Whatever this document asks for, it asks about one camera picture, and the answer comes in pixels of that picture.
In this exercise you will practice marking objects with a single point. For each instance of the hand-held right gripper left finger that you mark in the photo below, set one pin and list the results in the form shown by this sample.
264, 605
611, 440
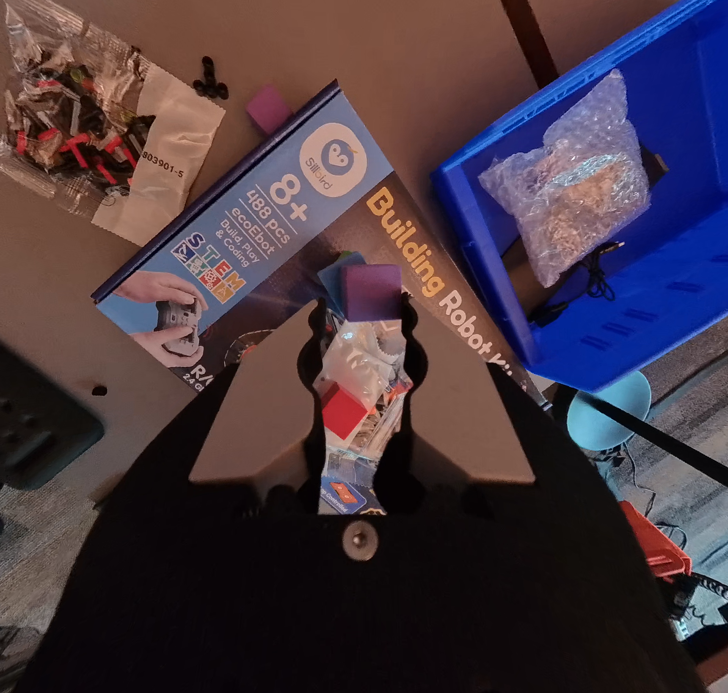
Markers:
261, 414

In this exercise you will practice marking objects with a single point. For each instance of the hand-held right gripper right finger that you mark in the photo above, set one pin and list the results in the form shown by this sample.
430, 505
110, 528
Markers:
466, 414

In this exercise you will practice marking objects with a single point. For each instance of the light blue foam cube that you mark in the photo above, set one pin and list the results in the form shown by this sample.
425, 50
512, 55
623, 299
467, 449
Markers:
331, 284

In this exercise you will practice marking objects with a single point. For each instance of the purple foam cube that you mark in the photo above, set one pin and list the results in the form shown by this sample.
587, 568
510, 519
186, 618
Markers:
267, 107
372, 292

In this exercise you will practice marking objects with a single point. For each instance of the green foam cube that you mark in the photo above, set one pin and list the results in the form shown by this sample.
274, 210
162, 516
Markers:
351, 258

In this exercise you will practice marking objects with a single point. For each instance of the grey desk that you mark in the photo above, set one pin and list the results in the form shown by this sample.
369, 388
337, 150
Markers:
369, 22

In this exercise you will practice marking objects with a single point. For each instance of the red foam cube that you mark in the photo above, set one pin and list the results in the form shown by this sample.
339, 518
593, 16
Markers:
344, 414

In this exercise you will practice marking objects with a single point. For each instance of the clear bag of white parts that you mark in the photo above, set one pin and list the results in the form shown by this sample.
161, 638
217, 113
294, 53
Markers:
358, 357

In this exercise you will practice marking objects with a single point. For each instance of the round grey-blue stand base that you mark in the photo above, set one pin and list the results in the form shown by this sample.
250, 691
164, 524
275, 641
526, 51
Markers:
603, 420

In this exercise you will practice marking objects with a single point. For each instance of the blue robot kit box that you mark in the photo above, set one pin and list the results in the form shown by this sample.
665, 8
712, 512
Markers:
398, 238

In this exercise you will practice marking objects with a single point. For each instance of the black pole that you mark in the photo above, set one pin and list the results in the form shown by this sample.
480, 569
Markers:
671, 446

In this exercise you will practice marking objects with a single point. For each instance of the dark chair seat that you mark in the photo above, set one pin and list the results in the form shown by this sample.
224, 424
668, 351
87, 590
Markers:
40, 420

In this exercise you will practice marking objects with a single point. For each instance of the red plastic case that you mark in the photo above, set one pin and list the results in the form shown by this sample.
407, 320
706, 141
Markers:
654, 545

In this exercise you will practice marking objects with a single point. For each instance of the blue storage bin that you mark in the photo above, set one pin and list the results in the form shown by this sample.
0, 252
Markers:
671, 306

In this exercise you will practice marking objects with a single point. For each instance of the bubble wrap packet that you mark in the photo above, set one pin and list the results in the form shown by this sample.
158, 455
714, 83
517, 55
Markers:
569, 181

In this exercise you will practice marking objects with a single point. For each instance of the clear bag black red parts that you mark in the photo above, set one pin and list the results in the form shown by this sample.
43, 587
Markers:
165, 153

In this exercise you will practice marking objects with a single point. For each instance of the small black device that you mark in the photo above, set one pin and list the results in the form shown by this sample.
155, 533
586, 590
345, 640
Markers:
657, 164

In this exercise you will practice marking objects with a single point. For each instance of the black ball connector piece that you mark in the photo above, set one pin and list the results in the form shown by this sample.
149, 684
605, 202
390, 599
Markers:
211, 86

